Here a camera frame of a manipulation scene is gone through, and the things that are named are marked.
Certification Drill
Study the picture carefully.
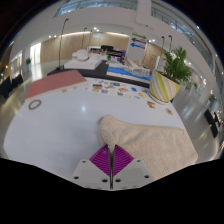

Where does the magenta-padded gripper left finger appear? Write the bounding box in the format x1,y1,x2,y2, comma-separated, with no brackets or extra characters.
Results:
71,144,112,191

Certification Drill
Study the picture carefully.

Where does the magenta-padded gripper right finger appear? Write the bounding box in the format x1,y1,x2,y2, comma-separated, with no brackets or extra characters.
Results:
111,144,154,191

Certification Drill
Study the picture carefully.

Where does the beige terry towel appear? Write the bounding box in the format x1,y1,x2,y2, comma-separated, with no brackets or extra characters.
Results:
97,114,199,181

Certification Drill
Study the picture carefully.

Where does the potted plant in striped pot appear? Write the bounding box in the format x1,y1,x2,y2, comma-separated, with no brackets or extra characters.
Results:
148,46,193,105

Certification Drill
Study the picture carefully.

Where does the flat red rectangular mat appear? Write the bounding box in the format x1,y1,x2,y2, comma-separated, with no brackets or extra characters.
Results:
24,69,88,100

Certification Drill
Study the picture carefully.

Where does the black draped display table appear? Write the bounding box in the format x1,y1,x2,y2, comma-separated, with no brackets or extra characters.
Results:
46,59,153,89

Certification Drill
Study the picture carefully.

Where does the blue and white model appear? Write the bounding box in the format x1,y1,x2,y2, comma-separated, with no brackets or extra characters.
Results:
105,59,152,83

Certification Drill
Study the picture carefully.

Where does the black chairs group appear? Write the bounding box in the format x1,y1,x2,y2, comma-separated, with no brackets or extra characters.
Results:
0,73,24,99
203,109,223,138

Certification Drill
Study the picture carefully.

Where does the white architectural model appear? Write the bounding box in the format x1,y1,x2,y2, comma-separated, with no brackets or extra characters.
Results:
63,49,103,71

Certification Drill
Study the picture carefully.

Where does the black piano with purple screen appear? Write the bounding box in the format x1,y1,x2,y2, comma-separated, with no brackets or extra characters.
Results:
87,44,127,63

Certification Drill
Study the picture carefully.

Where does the white sign with arrows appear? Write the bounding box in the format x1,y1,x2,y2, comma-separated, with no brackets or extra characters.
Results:
128,32,148,63

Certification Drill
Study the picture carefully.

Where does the tall black pole lamp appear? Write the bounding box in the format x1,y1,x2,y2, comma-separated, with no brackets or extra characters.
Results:
55,18,70,72

